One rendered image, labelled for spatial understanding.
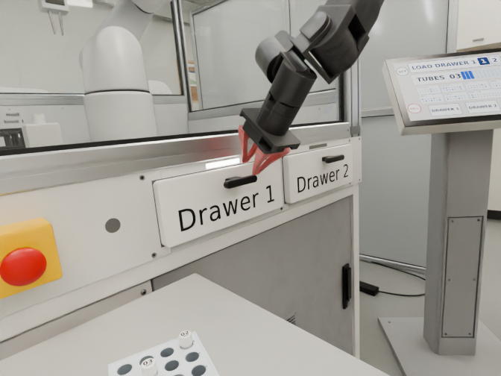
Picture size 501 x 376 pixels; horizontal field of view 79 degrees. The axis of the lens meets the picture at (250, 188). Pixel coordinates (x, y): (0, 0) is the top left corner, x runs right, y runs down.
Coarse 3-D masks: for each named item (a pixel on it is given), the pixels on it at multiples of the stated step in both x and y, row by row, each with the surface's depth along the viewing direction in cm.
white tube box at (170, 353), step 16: (192, 336) 31; (144, 352) 29; (160, 352) 29; (176, 352) 29; (192, 352) 29; (112, 368) 27; (128, 368) 28; (160, 368) 27; (176, 368) 28; (192, 368) 27; (208, 368) 27
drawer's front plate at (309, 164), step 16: (288, 160) 68; (304, 160) 72; (320, 160) 76; (352, 160) 88; (288, 176) 69; (304, 176) 73; (352, 176) 89; (288, 192) 70; (304, 192) 73; (320, 192) 78
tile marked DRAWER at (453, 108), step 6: (432, 108) 97; (438, 108) 97; (444, 108) 96; (450, 108) 96; (456, 108) 96; (432, 114) 96; (438, 114) 96; (444, 114) 95; (450, 114) 95; (456, 114) 95
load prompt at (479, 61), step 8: (480, 56) 104; (488, 56) 104; (496, 56) 104; (408, 64) 107; (416, 64) 106; (424, 64) 106; (432, 64) 106; (440, 64) 105; (448, 64) 105; (456, 64) 104; (464, 64) 104; (472, 64) 103; (480, 64) 103; (488, 64) 102; (496, 64) 102; (416, 72) 105
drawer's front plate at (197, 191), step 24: (240, 168) 58; (168, 192) 48; (192, 192) 51; (216, 192) 55; (240, 192) 59; (264, 192) 64; (168, 216) 49; (216, 216) 55; (240, 216) 59; (168, 240) 49
